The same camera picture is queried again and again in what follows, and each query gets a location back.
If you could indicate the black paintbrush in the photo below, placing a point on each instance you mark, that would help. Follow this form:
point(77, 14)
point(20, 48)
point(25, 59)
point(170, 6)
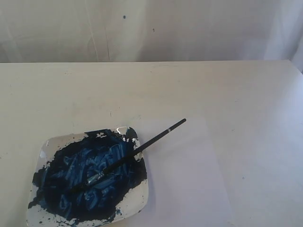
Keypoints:
point(98, 177)

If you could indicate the white paper sheet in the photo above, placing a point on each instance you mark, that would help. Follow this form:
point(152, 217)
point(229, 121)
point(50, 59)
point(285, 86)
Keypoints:
point(186, 187)

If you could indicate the white square paint plate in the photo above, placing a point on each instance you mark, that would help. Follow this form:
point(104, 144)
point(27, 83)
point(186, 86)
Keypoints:
point(66, 161)

